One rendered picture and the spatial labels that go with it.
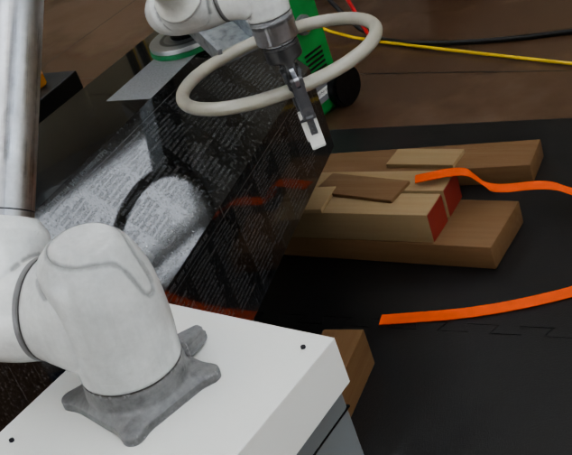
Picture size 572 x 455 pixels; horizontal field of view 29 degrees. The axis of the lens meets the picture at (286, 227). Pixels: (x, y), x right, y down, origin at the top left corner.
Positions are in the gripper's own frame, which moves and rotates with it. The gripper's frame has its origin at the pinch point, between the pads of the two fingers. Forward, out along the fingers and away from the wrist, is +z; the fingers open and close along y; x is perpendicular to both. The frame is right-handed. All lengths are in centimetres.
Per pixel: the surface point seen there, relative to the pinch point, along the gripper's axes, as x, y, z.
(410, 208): -25, 73, 64
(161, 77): 27, 68, -3
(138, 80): 33, 71, -3
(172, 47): 22, 79, -6
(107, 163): 46, 34, 2
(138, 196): 42, 27, 10
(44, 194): 60, 23, -1
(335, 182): -9, 103, 60
